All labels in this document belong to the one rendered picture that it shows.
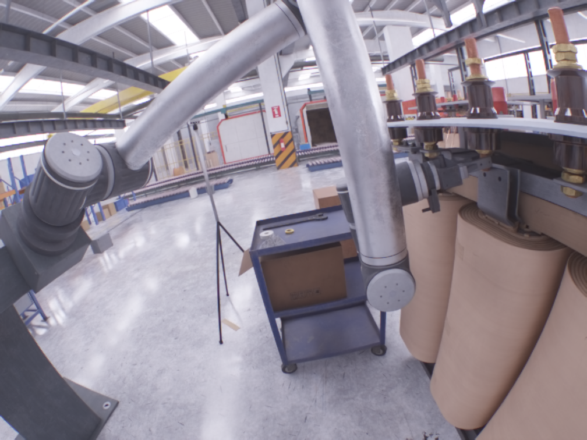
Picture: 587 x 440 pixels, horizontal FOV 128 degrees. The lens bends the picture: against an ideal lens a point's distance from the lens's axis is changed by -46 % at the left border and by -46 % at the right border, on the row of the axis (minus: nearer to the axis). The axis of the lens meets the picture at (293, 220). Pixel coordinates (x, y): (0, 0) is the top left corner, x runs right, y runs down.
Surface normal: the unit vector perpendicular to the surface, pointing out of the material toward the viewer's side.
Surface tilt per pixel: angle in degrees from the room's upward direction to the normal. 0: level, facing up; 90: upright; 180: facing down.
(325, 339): 0
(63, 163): 62
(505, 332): 90
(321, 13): 89
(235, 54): 108
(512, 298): 90
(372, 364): 0
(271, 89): 90
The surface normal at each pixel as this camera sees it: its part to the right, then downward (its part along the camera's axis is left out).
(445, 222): -0.54, 0.36
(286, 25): 0.20, 0.72
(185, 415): -0.18, -0.93
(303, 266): 0.07, 0.31
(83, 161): 0.76, -0.58
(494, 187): -0.98, 0.18
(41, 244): 0.84, -0.24
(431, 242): -0.81, 0.32
